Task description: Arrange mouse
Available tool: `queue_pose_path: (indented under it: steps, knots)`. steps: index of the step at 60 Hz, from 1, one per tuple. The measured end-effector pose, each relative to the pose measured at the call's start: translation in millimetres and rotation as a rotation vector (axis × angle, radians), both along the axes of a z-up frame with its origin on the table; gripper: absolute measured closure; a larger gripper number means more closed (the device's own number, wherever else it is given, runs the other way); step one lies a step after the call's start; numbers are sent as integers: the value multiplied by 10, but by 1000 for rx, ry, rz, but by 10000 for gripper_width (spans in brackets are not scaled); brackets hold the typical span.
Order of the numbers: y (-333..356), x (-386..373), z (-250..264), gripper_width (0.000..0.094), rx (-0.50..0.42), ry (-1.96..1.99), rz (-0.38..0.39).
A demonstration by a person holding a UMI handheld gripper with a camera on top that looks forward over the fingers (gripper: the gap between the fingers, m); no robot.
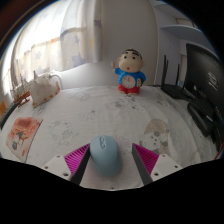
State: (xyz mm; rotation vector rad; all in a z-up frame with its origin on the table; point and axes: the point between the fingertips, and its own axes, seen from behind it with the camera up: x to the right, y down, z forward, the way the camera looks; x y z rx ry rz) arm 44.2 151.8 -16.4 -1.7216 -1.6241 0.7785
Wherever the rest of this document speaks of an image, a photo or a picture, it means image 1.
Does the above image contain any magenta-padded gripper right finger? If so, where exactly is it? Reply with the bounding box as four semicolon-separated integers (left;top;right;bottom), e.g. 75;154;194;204
131;142;184;186

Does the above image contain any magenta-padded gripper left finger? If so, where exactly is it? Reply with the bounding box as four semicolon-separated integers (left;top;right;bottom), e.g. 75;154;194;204
41;143;92;186

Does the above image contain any light blue computer mouse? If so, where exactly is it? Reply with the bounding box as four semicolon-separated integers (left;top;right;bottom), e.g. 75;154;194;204
89;134;123;178

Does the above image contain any red printed mouse pad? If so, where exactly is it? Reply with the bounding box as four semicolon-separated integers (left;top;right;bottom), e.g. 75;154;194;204
5;116;44;164

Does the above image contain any white printed tablecloth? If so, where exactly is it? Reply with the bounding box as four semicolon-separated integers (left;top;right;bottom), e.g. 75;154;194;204
0;84;222;191

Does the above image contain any black box under monitor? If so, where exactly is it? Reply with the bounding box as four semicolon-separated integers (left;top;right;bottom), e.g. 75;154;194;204
186;99;218;138

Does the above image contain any black router with antennas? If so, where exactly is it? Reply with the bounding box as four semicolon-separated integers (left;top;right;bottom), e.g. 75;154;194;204
160;54;195;100

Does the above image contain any large white conch shell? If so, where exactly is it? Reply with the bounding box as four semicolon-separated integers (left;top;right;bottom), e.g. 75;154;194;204
29;70;63;108

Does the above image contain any cartoon boy figurine clock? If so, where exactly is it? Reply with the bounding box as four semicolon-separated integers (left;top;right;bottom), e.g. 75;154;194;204
111;48;147;96

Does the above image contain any orange wooden chair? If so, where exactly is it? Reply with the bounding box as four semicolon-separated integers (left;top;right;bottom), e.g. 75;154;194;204
0;100;8;118

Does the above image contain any black computer monitor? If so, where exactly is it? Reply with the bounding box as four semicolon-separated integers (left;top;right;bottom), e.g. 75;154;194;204
184;43;224;153

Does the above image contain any white star-printed curtain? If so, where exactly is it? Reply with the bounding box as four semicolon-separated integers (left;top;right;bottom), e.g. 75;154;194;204
1;0;103;88

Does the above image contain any white wall shelf unit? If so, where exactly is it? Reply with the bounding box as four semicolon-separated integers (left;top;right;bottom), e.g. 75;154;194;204
149;0;214;86

